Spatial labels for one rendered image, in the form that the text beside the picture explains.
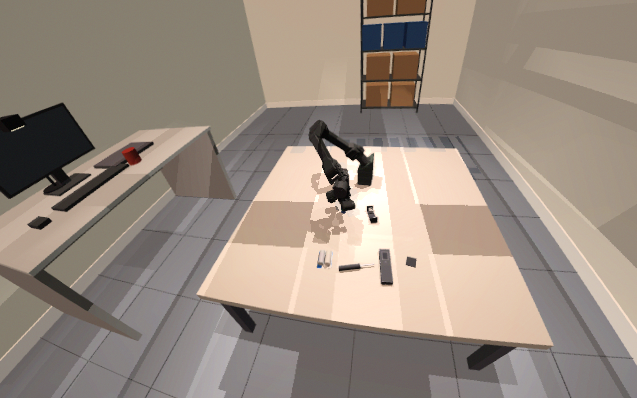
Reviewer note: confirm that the black-handled screwdriver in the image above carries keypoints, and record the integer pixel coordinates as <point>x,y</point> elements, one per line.
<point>351,266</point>

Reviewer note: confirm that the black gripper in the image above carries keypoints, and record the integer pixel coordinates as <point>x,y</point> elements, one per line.
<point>346,202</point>

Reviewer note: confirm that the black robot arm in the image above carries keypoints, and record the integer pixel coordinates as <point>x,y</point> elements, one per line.
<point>330,166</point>

